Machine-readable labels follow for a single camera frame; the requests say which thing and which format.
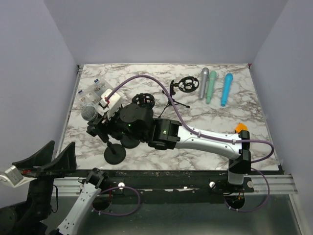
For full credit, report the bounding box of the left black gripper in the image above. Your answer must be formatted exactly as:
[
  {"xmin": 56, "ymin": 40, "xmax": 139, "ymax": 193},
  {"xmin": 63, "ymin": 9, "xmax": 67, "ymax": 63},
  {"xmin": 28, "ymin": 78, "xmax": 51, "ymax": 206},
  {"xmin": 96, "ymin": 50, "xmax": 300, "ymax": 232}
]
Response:
[{"xmin": 14, "ymin": 139, "xmax": 77, "ymax": 220}]

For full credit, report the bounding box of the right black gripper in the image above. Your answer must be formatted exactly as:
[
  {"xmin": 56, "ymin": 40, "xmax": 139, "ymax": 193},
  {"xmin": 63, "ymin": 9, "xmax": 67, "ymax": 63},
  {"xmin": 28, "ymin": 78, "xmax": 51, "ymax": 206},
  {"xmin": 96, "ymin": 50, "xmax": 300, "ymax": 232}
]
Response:
[{"xmin": 91, "ymin": 105, "xmax": 148, "ymax": 144}]

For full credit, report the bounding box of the black round-base clip stand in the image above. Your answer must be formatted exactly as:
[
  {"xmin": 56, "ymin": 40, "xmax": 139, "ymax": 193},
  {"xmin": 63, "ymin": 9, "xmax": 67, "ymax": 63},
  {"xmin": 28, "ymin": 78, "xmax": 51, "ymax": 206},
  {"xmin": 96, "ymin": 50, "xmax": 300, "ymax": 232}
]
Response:
[{"xmin": 120, "ymin": 136, "xmax": 140, "ymax": 149}]

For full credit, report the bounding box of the black round-base mic stand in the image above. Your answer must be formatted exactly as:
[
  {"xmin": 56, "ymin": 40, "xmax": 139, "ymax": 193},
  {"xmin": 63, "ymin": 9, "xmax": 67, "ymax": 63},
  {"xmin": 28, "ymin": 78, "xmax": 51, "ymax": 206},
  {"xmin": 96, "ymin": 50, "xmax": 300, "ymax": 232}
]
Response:
[{"xmin": 86, "ymin": 122, "xmax": 126, "ymax": 165}]

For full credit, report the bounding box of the black microphone silver grille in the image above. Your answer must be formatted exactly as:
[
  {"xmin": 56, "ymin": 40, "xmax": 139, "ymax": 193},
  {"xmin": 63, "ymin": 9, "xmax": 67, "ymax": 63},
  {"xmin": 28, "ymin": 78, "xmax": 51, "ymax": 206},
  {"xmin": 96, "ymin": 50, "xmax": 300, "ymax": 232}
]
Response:
[{"xmin": 81, "ymin": 105, "xmax": 98, "ymax": 121}]

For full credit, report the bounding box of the black round-base shock mount stand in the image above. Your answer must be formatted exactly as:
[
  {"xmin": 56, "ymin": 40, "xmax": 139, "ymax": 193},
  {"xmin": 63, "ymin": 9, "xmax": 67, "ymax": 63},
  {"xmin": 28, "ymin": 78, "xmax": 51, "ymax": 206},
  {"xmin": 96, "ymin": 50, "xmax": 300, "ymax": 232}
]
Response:
[{"xmin": 132, "ymin": 93, "xmax": 155, "ymax": 114}]

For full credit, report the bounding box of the grey microphone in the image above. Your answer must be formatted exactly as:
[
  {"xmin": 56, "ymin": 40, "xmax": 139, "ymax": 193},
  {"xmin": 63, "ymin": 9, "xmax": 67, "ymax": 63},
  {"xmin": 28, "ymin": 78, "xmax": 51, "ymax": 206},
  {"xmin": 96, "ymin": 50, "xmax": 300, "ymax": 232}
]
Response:
[{"xmin": 199, "ymin": 67, "xmax": 209, "ymax": 100}]

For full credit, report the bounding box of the teal microphone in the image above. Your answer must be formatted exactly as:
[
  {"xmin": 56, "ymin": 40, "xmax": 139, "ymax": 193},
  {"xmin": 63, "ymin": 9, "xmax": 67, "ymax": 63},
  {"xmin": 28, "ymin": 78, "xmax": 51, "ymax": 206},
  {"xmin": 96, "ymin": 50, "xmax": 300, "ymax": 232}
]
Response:
[{"xmin": 206, "ymin": 70, "xmax": 217, "ymax": 104}]

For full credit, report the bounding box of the blue microphone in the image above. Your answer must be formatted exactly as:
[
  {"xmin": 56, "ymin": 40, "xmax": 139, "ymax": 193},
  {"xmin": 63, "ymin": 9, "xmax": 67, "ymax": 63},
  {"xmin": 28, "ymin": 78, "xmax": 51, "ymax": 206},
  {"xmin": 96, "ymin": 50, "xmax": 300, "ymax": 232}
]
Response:
[{"xmin": 221, "ymin": 73, "xmax": 233, "ymax": 107}]

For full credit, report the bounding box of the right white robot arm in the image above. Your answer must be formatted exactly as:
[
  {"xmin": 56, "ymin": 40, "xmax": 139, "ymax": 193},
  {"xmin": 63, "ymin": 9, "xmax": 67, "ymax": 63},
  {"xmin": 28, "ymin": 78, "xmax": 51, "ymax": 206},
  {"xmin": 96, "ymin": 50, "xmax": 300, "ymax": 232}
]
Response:
[{"xmin": 94, "ymin": 104, "xmax": 251, "ymax": 192}]

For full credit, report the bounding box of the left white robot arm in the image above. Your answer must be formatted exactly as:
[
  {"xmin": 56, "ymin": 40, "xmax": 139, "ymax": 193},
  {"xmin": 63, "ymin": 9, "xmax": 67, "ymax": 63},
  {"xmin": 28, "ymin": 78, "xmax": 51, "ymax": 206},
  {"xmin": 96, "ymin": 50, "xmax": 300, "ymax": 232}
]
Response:
[{"xmin": 0, "ymin": 141, "xmax": 109, "ymax": 235}]

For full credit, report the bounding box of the clear plastic screw box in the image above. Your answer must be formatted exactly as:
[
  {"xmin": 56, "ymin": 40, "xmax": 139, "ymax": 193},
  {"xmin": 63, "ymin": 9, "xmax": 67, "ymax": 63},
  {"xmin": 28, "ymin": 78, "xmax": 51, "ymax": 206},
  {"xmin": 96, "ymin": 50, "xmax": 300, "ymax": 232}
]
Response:
[{"xmin": 76, "ymin": 79, "xmax": 113, "ymax": 108}]

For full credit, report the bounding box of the orange tape measure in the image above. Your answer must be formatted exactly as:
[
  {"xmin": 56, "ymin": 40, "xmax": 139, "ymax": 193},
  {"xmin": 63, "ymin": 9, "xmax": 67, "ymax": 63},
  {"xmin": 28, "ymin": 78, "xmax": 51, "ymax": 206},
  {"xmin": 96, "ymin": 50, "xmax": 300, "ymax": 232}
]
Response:
[{"xmin": 235, "ymin": 123, "xmax": 248, "ymax": 133}]

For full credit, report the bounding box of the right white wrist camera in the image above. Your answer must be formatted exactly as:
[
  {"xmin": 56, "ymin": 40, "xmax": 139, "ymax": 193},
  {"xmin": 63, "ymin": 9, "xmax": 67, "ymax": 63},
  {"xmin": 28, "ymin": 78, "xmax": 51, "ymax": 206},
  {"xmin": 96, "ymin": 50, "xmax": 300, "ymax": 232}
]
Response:
[{"xmin": 99, "ymin": 88, "xmax": 122, "ymax": 120}]

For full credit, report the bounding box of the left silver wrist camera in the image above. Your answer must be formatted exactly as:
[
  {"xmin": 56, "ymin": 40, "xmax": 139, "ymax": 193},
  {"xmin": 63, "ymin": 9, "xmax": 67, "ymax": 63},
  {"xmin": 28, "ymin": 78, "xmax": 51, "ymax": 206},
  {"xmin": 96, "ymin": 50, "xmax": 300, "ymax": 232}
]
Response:
[{"xmin": 0, "ymin": 165, "xmax": 36, "ymax": 188}]

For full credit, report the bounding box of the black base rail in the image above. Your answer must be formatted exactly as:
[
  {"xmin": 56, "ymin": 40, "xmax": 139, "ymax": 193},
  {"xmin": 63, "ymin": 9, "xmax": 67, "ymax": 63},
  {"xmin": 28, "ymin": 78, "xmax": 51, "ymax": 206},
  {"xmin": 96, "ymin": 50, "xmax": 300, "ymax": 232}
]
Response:
[{"xmin": 61, "ymin": 168, "xmax": 255, "ymax": 205}]

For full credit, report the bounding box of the black tripod shock mount stand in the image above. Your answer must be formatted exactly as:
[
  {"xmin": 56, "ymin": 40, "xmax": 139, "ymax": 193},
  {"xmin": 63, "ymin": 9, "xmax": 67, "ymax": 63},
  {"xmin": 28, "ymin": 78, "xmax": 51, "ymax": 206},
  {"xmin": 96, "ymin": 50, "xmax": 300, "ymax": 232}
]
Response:
[{"xmin": 158, "ymin": 76, "xmax": 199, "ymax": 118}]

